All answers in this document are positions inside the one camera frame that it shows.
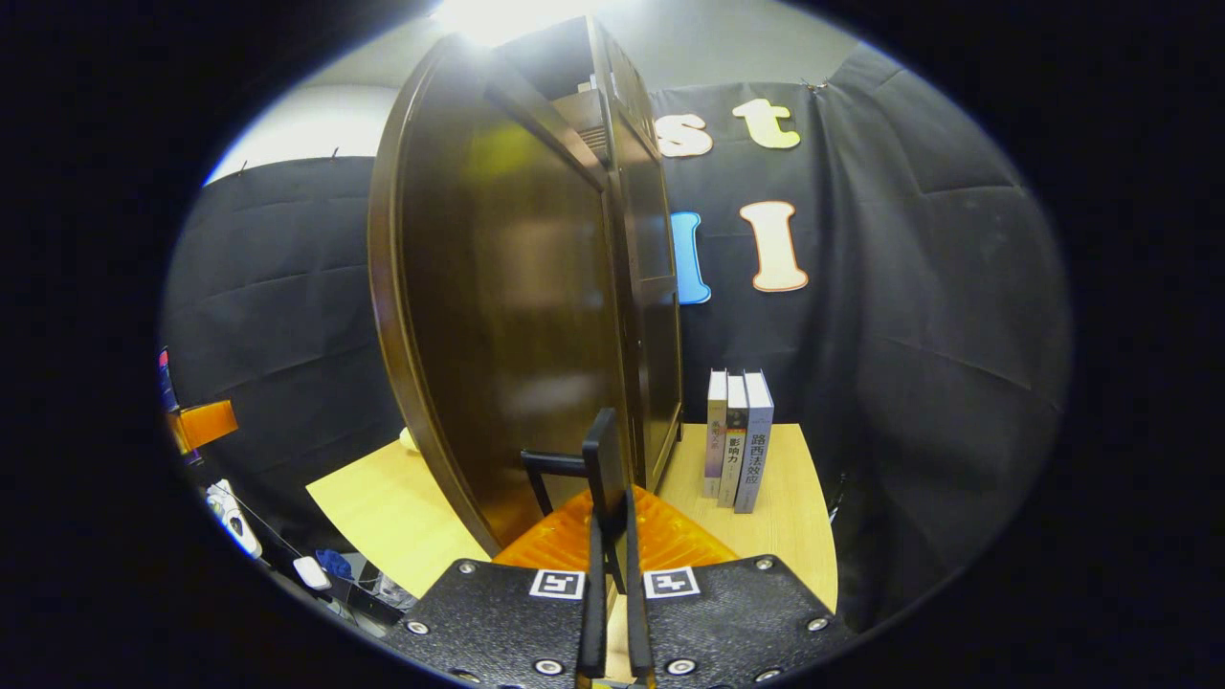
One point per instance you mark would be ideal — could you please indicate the blue cloth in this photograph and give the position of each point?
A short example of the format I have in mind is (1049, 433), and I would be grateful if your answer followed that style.
(335, 563)

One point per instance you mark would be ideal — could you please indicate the wooden double-door shoe cabinet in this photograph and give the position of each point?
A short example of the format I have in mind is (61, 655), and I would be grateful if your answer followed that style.
(656, 335)

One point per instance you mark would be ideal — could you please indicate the black backdrop cloth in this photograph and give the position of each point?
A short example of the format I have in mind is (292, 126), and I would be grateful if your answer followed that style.
(909, 335)

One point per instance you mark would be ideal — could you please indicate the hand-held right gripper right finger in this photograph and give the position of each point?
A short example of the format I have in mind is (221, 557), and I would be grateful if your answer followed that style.
(639, 632)

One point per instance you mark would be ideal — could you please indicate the small white device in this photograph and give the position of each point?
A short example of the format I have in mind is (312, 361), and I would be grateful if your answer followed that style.
(311, 572)

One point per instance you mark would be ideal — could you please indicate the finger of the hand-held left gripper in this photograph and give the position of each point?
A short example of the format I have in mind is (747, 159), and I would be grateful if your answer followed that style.
(206, 426)

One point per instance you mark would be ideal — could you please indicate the grey book with dark spine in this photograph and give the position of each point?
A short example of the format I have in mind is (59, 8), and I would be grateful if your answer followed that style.
(735, 450)

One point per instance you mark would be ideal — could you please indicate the wooden shoe cabinet door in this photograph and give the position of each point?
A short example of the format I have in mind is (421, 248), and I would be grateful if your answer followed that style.
(498, 306)

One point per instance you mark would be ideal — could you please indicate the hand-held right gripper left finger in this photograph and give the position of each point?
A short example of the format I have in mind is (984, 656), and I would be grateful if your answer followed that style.
(593, 622)

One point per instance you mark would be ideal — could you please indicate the ceiling light panel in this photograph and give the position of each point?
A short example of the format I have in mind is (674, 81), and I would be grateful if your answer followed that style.
(507, 17)

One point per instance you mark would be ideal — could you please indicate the cream plush toy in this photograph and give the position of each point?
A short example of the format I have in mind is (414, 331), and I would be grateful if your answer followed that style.
(410, 442)

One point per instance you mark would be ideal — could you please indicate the white book with pale spine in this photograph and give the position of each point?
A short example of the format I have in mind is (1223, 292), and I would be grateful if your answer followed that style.
(756, 440)

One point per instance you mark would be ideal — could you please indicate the blue and red object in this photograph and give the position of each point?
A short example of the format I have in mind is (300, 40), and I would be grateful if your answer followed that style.
(167, 378)

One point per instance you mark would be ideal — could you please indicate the pink and white book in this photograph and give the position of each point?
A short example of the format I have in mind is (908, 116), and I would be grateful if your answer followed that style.
(715, 431)

